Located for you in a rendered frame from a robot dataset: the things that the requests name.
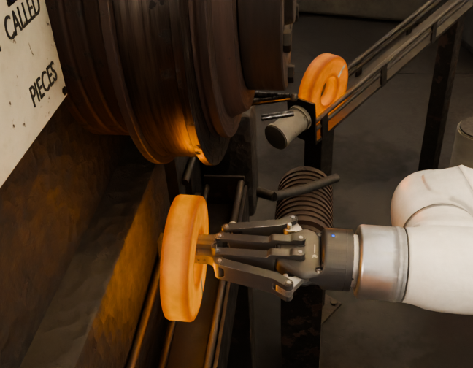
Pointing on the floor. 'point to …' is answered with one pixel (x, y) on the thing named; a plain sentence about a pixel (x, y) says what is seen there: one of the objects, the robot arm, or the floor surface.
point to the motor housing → (311, 317)
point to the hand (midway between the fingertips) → (187, 247)
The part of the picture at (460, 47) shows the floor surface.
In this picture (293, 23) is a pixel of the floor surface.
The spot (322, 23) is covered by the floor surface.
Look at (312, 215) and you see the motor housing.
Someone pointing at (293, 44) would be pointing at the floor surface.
